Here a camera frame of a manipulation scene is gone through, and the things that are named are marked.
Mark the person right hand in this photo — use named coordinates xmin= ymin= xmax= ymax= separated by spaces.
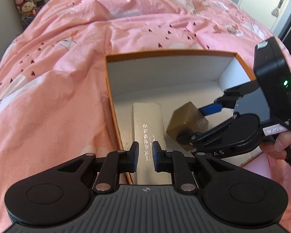
xmin=259 ymin=131 xmax=291 ymax=168

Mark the pink patterned bed duvet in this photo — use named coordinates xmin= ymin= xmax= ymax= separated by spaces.
xmin=0 ymin=0 xmax=291 ymax=233

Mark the orange cardboard storage box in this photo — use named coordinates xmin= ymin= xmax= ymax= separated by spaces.
xmin=104 ymin=49 xmax=265 ymax=185

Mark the white bedroom door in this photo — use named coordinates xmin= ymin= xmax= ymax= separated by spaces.
xmin=238 ymin=0 xmax=291 ymax=36

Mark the hanging plush toy column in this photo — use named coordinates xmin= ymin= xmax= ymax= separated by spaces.
xmin=15 ymin=0 xmax=37 ymax=29

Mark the long white silver box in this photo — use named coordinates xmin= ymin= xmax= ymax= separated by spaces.
xmin=132 ymin=103 xmax=171 ymax=185

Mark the small gold cardboard box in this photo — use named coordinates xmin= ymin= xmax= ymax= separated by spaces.
xmin=166 ymin=102 xmax=209 ymax=141

